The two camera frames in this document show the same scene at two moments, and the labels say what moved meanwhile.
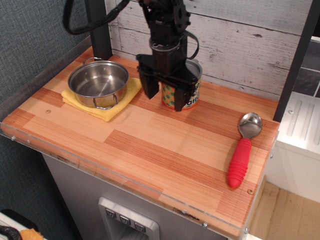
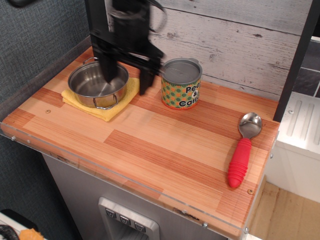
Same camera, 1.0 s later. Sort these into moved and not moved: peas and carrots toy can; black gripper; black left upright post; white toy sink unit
Moved: black gripper
Not moved: peas and carrots toy can; black left upright post; white toy sink unit
